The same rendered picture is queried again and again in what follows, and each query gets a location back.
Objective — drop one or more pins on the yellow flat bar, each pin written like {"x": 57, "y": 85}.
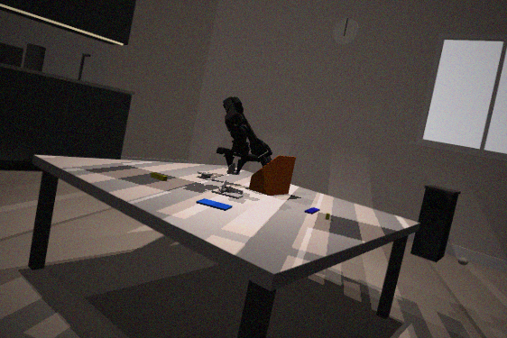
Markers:
{"x": 158, "y": 176}

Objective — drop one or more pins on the blue block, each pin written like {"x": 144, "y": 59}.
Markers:
{"x": 214, "y": 204}

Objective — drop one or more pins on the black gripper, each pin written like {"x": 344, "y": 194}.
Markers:
{"x": 238, "y": 147}

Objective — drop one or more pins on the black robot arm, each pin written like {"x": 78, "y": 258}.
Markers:
{"x": 240, "y": 129}

